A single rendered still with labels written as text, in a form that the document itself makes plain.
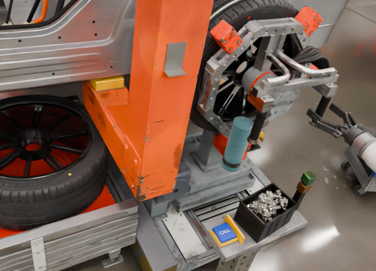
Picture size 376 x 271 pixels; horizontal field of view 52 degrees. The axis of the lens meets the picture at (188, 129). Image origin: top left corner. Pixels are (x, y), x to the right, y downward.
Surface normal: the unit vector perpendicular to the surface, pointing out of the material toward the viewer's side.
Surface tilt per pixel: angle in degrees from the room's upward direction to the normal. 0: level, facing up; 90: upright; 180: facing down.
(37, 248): 90
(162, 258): 0
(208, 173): 0
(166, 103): 90
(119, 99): 0
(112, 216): 90
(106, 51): 90
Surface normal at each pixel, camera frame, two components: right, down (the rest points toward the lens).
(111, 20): 0.48, 0.61
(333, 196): 0.16, -0.77
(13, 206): 0.07, 0.63
